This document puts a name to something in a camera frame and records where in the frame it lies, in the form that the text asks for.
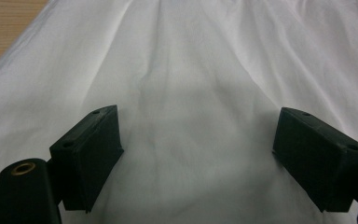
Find white pants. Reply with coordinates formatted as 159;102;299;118
0;0;358;224

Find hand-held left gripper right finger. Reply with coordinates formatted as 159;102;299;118
271;106;358;214

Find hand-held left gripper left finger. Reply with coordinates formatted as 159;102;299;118
48;105;125;214

